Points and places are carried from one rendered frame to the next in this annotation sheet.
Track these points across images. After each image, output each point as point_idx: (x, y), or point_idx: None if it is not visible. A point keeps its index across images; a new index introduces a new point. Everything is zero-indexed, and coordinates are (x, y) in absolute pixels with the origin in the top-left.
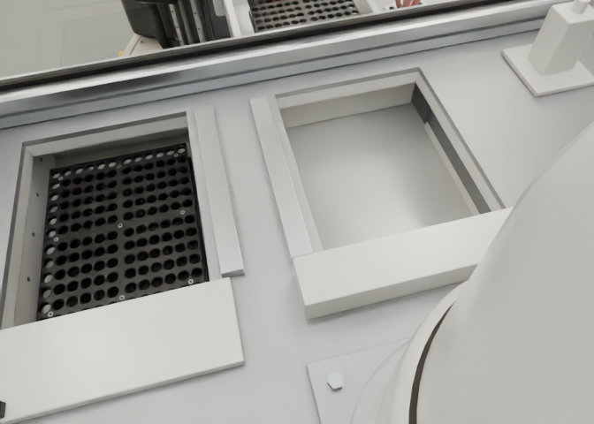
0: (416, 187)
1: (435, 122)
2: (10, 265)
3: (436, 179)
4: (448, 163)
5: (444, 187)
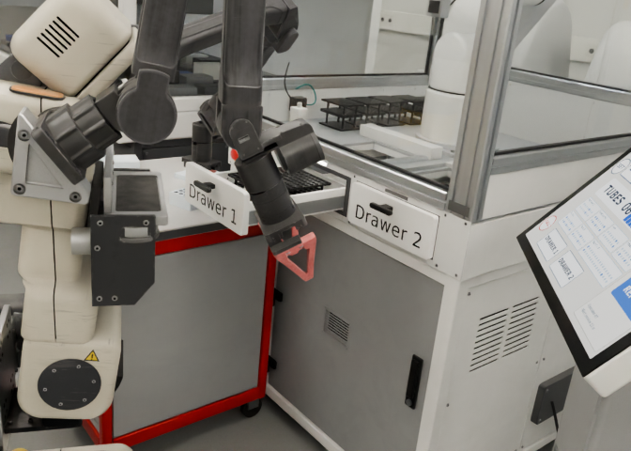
0: (345, 182)
1: (315, 169)
2: None
3: (337, 179)
4: (329, 175)
5: (340, 178)
